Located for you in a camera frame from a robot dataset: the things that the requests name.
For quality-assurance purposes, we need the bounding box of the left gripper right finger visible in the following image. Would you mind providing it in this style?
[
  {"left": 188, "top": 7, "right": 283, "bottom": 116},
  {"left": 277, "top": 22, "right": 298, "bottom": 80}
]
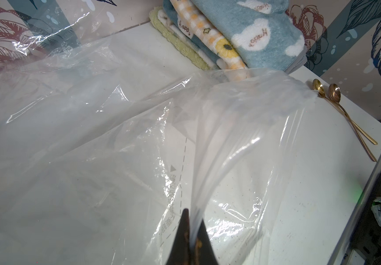
[{"left": 193, "top": 221, "right": 218, "bottom": 265}]

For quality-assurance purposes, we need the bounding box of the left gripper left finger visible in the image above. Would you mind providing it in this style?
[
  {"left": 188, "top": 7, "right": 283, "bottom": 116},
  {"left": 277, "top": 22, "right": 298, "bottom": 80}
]
[{"left": 166, "top": 209, "right": 191, "bottom": 265}]

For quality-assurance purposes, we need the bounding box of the clear plastic vacuum bag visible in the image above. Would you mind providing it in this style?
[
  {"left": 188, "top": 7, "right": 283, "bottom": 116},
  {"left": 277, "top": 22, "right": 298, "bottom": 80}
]
[{"left": 0, "top": 25, "right": 315, "bottom": 265}]

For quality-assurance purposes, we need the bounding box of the orange checkered blanket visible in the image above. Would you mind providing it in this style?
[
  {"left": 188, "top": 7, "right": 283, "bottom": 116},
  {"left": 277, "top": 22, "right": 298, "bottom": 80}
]
[{"left": 170, "top": 1, "right": 246, "bottom": 70}]

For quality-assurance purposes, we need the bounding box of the light blue bear blanket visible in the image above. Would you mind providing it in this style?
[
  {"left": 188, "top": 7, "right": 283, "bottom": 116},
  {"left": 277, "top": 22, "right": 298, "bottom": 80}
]
[{"left": 193, "top": 0, "right": 306, "bottom": 72}]

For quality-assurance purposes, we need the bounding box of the green fleece blanket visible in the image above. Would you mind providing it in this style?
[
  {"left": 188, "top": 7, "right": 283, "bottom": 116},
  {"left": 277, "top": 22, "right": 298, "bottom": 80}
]
[{"left": 148, "top": 6, "right": 212, "bottom": 71}]

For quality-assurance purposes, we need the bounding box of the teal bear print blanket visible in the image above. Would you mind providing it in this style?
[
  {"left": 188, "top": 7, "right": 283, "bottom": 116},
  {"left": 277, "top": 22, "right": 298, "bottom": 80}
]
[{"left": 163, "top": 1, "right": 221, "bottom": 64}]

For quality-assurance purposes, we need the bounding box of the white patterned blanket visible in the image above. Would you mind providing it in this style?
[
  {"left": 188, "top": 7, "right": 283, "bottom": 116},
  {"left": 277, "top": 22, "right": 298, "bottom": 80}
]
[{"left": 157, "top": 8, "right": 219, "bottom": 70}]

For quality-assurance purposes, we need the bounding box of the gold spoon pair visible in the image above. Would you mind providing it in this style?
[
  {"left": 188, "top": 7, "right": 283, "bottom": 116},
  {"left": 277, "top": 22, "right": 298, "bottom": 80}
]
[{"left": 312, "top": 78, "right": 378, "bottom": 163}]

